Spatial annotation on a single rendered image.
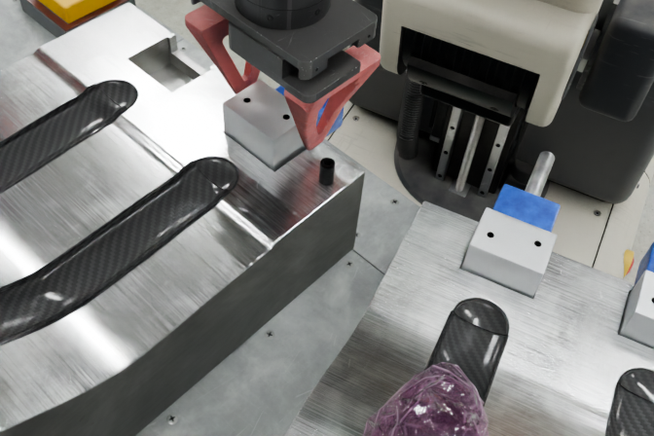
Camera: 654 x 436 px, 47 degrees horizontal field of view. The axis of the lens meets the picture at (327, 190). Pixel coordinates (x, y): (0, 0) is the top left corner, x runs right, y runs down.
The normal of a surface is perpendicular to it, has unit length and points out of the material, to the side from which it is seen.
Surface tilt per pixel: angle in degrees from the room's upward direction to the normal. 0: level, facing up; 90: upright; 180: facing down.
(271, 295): 90
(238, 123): 90
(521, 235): 0
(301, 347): 0
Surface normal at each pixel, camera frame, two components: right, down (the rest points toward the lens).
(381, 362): 0.25, -0.87
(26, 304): 0.32, -0.74
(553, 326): 0.06, -0.64
